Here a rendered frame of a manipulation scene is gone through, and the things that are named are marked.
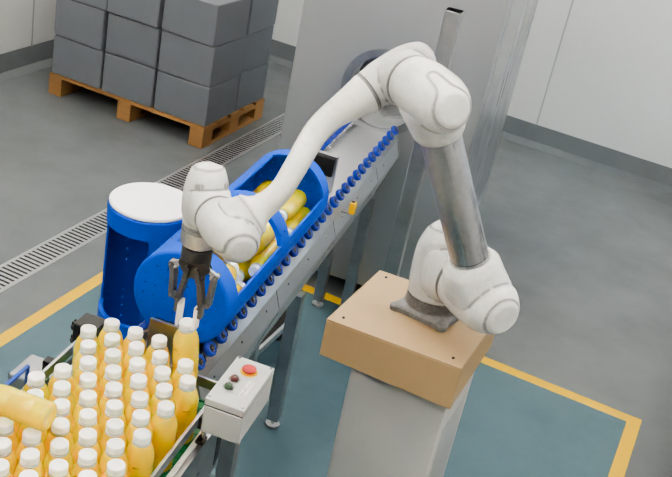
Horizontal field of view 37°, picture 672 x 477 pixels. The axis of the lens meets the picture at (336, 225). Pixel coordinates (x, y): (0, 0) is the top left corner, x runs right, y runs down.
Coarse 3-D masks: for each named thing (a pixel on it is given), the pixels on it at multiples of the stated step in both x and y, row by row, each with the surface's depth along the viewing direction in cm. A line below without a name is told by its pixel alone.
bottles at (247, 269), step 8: (304, 208) 341; (296, 216) 335; (304, 216) 337; (288, 224) 331; (296, 224) 331; (288, 232) 328; (272, 248) 312; (256, 256) 307; (264, 256) 307; (240, 264) 309; (248, 264) 310; (256, 264) 304; (240, 272) 307; (248, 272) 304; (240, 280) 306; (240, 288) 289
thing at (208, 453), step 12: (72, 360) 272; (192, 444) 251; (204, 444) 252; (216, 444) 264; (192, 456) 247; (204, 456) 256; (216, 456) 267; (180, 468) 242; (192, 468) 248; (204, 468) 259
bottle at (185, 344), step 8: (176, 336) 253; (184, 336) 252; (192, 336) 252; (176, 344) 253; (184, 344) 252; (192, 344) 253; (176, 352) 254; (184, 352) 253; (192, 352) 254; (176, 360) 255; (192, 360) 255
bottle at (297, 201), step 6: (294, 192) 338; (300, 192) 339; (294, 198) 334; (300, 198) 336; (306, 198) 341; (288, 204) 330; (294, 204) 331; (300, 204) 335; (288, 210) 328; (294, 210) 330; (288, 216) 329; (294, 216) 332
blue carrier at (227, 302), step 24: (264, 168) 348; (312, 168) 338; (240, 192) 306; (312, 192) 346; (312, 216) 331; (168, 240) 279; (288, 240) 310; (144, 264) 272; (216, 264) 269; (264, 264) 293; (144, 288) 275; (192, 288) 270; (216, 288) 268; (144, 312) 278; (168, 312) 276; (192, 312) 273; (216, 312) 271; (216, 336) 274
